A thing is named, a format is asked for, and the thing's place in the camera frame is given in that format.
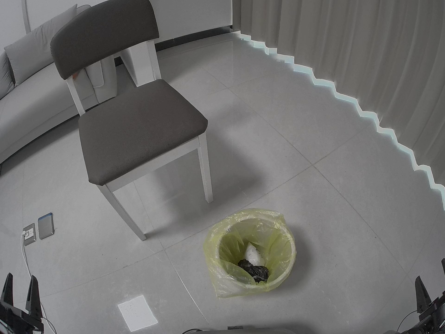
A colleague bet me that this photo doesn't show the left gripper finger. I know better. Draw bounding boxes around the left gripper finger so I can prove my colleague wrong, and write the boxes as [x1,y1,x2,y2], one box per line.
[1,273,15,308]
[26,275,42,318]

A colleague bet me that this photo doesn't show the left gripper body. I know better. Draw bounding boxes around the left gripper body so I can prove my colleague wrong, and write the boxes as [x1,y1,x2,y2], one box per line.
[0,301,44,334]

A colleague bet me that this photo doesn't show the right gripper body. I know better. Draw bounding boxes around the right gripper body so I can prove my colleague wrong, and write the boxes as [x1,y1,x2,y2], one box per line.
[419,289,445,328]

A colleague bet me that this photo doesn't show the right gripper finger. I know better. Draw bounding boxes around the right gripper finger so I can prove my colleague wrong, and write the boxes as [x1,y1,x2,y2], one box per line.
[415,276,432,314]

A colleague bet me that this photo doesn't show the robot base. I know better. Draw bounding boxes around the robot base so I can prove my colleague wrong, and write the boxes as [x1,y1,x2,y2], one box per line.
[181,325,280,334]

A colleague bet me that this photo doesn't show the white trash bin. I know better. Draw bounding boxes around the white trash bin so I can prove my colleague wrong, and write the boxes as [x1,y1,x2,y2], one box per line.
[216,216,297,292]

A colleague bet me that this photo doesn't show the crumpled black plastic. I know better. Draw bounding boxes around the crumpled black plastic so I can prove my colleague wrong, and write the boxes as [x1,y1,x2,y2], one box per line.
[238,259,270,285]

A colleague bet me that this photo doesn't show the yellow plastic bag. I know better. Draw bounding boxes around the yellow plastic bag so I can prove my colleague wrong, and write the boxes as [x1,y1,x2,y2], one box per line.
[203,207,298,299]

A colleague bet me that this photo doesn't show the crumpled white paper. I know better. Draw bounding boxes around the crumpled white paper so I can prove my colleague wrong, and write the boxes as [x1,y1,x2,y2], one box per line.
[243,242,265,267]

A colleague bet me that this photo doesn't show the pale grey sofa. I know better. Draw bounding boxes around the pale grey sofa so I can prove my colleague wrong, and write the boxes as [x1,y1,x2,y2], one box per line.
[0,4,119,166]

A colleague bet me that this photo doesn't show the grey padded white chair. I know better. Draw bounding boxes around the grey padded white chair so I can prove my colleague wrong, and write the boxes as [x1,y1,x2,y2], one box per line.
[50,0,213,241]

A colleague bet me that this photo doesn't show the pale grey cushion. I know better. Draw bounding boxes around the pale grey cushion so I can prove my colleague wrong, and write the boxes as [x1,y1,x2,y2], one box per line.
[4,4,79,87]

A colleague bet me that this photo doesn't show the white curtain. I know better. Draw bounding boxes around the white curtain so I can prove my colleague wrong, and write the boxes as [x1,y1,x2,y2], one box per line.
[231,0,445,191]

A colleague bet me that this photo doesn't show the black cable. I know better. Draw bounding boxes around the black cable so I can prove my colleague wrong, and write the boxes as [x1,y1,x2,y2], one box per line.
[396,311,419,334]

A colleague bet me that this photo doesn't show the white cable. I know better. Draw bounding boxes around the white cable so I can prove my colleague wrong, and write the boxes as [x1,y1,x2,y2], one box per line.
[21,231,34,279]

